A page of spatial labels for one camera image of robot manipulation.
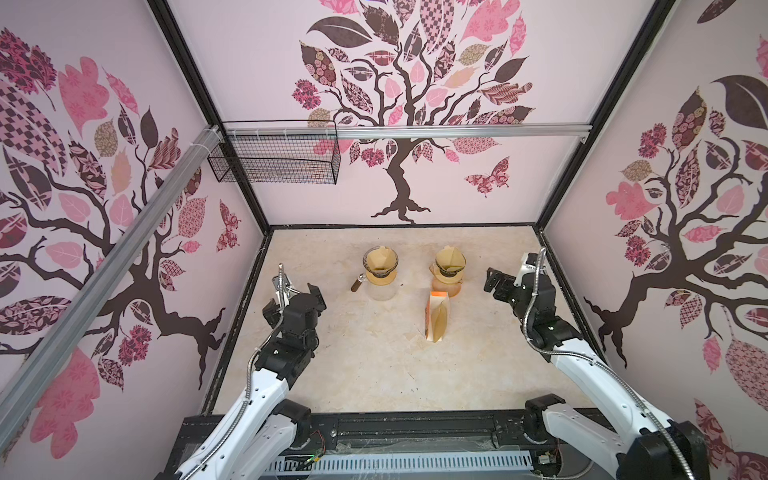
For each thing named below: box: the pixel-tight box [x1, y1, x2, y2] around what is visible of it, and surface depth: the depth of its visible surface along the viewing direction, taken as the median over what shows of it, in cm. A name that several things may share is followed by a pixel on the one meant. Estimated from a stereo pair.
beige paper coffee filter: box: [367, 246, 397, 269], surface depth 91 cm
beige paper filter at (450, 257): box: [436, 245, 465, 271], surface depth 94 cm
